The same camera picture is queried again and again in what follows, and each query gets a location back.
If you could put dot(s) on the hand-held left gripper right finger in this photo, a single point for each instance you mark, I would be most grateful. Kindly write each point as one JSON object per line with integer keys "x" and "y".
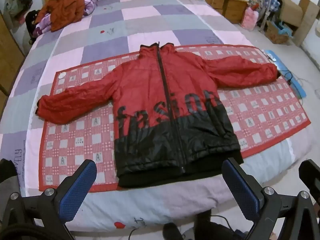
{"x": 241, "y": 190}

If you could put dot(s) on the silver metal pole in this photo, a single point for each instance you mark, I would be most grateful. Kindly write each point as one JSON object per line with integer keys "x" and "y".
{"x": 266, "y": 12}

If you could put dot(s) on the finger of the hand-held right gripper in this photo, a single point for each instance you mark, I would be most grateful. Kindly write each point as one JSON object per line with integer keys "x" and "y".
{"x": 312, "y": 177}

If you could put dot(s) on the red checkered blanket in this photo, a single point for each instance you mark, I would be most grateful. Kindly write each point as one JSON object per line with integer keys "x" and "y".
{"x": 262, "y": 120}

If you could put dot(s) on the pink bag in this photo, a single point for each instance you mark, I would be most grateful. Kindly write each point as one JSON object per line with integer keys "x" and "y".
{"x": 250, "y": 18}

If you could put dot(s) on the blue plastic item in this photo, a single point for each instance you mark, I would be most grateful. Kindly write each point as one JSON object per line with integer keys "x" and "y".
{"x": 283, "y": 30}

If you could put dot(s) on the cardboard box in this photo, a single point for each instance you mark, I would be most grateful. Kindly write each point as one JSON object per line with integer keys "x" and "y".
{"x": 292, "y": 12}

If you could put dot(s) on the bed with checkered sheet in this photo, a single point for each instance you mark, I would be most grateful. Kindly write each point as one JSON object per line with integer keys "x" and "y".
{"x": 150, "y": 30}

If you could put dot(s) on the black bag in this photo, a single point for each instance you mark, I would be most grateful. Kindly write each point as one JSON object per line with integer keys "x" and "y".
{"x": 31, "y": 22}

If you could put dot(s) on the wicker basket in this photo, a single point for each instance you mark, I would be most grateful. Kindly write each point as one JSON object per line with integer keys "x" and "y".
{"x": 275, "y": 36}

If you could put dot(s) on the blue plaid clothes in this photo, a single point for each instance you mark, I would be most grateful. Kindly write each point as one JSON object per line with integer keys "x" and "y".
{"x": 262, "y": 1}

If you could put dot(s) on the orange jacket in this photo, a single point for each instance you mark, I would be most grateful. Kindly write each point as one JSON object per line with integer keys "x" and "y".
{"x": 65, "y": 5}

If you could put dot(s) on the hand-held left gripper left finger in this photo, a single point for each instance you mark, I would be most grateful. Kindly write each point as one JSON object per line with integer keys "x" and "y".
{"x": 77, "y": 190}

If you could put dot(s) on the wooden wardrobe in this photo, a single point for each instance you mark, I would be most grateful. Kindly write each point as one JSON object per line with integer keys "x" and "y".
{"x": 7, "y": 55}

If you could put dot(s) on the black shoe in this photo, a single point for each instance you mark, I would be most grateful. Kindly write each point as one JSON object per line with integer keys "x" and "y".
{"x": 172, "y": 231}

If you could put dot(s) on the wooden nightstand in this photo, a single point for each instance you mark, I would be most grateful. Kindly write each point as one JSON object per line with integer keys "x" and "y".
{"x": 232, "y": 7}

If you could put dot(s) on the red and black puffer jacket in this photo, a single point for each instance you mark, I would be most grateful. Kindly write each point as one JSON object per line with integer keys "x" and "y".
{"x": 150, "y": 85}

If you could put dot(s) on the white controller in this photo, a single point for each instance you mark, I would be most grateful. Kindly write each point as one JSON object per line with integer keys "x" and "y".
{"x": 271, "y": 56}

